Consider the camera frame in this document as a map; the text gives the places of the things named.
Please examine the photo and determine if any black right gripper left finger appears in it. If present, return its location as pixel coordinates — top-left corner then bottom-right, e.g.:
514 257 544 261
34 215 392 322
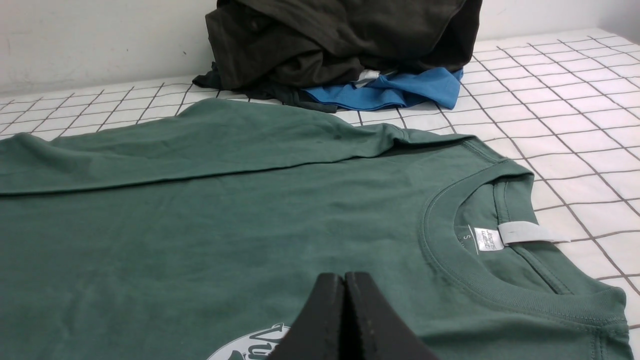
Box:
269 273 345 360

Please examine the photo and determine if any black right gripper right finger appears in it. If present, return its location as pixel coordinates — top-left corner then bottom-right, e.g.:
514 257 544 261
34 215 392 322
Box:
343 272 437 360

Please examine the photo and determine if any green long sleeve shirt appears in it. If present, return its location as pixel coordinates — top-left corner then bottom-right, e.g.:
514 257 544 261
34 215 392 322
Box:
1 98 634 360

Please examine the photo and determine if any blue crumpled garment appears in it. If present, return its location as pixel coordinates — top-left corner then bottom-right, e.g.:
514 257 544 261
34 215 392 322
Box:
304 67 464 112

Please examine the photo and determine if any dark grey crumpled garment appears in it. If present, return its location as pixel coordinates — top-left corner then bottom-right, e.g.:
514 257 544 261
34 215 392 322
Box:
192 0 483 114

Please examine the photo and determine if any white grid tablecloth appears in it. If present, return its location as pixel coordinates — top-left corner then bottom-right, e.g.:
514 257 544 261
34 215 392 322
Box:
0 28 640 360

